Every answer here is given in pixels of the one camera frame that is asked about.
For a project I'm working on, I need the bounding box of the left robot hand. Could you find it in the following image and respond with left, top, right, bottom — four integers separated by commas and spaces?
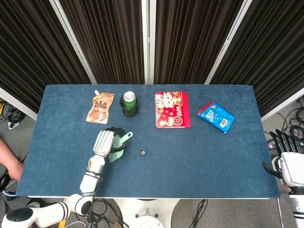
92, 127, 126, 158

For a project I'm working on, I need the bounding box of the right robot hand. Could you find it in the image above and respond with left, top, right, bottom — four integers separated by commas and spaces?
262, 129, 304, 192

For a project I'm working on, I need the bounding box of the mint green handheld tool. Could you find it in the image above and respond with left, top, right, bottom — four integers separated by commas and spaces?
108, 132, 133, 163

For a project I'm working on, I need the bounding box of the person's bare forearm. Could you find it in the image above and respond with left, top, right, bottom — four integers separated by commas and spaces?
0, 137, 24, 181

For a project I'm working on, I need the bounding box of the brown sauce pouch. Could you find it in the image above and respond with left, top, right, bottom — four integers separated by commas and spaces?
85, 90, 115, 124

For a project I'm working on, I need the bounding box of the green can in cup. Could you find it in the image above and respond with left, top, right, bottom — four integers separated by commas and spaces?
119, 95, 139, 118

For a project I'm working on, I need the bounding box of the green energy drink can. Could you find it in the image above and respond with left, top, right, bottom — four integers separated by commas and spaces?
123, 91, 136, 110

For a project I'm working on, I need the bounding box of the red spiral notebook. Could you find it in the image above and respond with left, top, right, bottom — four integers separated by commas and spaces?
154, 91, 191, 129

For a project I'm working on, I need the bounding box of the blue table cloth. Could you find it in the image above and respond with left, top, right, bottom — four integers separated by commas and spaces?
16, 84, 280, 199

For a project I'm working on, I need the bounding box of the blue snack bag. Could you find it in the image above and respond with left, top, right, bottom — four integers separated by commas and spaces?
197, 100, 236, 134

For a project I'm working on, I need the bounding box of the dark pleated screen panel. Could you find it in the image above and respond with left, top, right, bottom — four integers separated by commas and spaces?
0, 0, 97, 121
148, 0, 253, 85
49, 0, 149, 85
205, 0, 304, 122

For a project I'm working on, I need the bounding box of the black floor cable bundle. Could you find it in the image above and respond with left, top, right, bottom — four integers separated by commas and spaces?
68, 198, 126, 228
0, 97, 26, 130
263, 96, 304, 143

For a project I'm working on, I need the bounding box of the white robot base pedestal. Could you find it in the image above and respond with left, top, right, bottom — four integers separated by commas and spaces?
113, 198, 180, 228

